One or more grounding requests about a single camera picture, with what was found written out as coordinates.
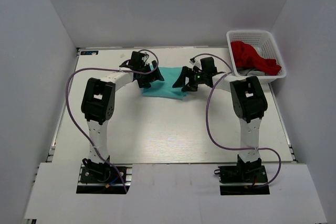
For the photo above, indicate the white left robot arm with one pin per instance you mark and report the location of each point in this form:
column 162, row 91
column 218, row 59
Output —
column 99, row 101

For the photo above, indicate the blue corner label sticker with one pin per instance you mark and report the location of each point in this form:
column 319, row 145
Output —
column 89, row 53

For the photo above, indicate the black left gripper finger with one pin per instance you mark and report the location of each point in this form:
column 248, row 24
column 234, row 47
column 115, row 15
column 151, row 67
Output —
column 156, row 74
column 144, row 81

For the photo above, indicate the teal t shirt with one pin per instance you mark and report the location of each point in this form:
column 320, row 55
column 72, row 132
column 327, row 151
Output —
column 164, row 89

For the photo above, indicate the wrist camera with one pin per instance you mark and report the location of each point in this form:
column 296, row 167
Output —
column 208, row 65
column 138, row 60

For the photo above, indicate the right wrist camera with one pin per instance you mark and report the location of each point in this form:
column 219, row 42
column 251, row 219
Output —
column 208, row 65

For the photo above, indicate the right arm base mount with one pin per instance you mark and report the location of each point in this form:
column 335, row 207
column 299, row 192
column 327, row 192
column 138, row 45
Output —
column 231, row 182

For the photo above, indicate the grey t shirt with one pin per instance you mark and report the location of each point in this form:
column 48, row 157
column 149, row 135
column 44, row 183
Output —
column 250, row 72

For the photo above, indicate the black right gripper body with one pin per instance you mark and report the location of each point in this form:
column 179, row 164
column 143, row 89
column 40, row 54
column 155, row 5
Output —
column 197, row 77

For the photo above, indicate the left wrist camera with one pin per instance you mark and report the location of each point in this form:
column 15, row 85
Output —
column 138, row 60

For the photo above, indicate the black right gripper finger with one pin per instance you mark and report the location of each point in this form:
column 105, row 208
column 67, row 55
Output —
column 181, row 80
column 190, row 87

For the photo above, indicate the red t shirt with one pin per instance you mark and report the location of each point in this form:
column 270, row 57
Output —
column 245, row 56

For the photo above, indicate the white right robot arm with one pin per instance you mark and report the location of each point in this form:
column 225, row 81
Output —
column 249, row 104

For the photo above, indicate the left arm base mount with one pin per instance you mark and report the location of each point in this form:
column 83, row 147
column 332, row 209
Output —
column 103, row 179

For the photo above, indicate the white plastic basket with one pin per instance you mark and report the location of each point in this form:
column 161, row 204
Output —
column 265, row 45

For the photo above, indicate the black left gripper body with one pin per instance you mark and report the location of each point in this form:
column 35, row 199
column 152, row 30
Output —
column 146, row 67

